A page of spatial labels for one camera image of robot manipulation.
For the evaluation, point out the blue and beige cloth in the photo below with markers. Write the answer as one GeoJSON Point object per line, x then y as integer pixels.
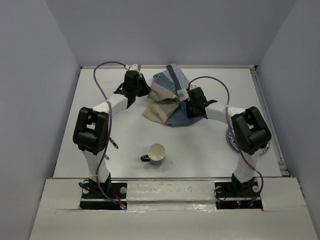
{"type": "Point", "coordinates": [168, 93]}

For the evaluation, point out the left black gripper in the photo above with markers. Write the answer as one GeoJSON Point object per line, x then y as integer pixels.
{"type": "Point", "coordinates": [146, 89]}

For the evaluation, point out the green mug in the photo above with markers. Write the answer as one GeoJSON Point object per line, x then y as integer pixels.
{"type": "Point", "coordinates": [156, 154]}

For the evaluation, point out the blue floral plate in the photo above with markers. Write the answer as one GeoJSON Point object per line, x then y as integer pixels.
{"type": "Point", "coordinates": [233, 144]}

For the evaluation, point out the metal fork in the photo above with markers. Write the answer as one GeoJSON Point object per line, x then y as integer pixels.
{"type": "Point", "coordinates": [113, 143]}

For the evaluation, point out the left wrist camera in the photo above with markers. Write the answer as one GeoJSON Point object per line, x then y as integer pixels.
{"type": "Point", "coordinates": [134, 67]}

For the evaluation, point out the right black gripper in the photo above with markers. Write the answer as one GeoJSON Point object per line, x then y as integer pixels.
{"type": "Point", "coordinates": [188, 102]}

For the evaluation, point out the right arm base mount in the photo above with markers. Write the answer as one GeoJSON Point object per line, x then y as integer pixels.
{"type": "Point", "coordinates": [230, 199]}

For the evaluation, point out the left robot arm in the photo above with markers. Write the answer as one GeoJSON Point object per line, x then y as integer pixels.
{"type": "Point", "coordinates": [93, 128]}

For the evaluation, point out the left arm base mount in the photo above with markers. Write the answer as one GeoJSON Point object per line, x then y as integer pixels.
{"type": "Point", "coordinates": [93, 199]}

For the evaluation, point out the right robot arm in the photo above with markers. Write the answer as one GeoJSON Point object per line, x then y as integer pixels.
{"type": "Point", "coordinates": [249, 131]}

